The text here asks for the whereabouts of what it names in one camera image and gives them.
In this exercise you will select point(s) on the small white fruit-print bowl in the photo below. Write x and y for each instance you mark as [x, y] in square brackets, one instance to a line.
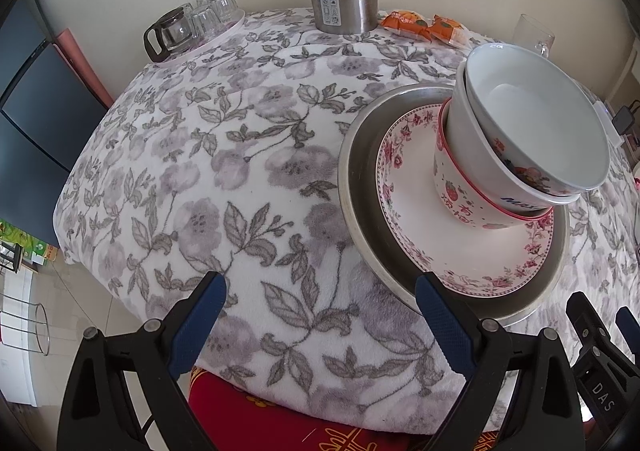
[540, 131]

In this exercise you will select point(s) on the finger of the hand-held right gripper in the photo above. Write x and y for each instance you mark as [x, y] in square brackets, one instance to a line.
[590, 331]
[631, 328]

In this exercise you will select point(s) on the black charger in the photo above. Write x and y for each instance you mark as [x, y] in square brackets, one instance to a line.
[625, 118]

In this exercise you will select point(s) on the stainless steel basin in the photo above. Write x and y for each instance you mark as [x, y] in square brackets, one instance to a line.
[360, 191]

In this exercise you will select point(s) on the clear glass mug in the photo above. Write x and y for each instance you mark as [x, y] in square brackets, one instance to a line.
[532, 36]

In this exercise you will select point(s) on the grey floral blanket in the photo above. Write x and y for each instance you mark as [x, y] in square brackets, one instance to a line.
[250, 181]

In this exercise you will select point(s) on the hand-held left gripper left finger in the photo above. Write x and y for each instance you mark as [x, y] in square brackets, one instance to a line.
[197, 326]

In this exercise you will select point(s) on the green cardboard box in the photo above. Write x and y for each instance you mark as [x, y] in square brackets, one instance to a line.
[25, 241]

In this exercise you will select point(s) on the strawberry print red-rimmed bowl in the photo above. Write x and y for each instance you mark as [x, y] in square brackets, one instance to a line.
[455, 191]

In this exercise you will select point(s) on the round pink floral plate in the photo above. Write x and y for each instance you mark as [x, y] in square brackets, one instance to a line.
[415, 211]

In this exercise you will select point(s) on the dark grey refrigerator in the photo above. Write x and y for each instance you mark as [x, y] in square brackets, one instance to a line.
[35, 121]

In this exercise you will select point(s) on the white power strip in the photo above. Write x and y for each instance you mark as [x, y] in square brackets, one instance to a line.
[607, 123]

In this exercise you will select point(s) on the white round tray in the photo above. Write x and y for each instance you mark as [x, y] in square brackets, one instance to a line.
[220, 38]

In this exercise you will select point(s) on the small clear glass cup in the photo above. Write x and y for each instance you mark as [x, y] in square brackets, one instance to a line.
[222, 6]
[205, 21]

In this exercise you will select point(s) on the red cloth with gold print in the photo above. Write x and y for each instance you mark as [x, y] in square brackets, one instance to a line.
[225, 406]

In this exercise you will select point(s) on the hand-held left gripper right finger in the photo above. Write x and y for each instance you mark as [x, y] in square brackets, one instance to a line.
[445, 331]

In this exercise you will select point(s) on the white square-rimmed bowl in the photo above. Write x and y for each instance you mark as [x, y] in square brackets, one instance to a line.
[465, 131]

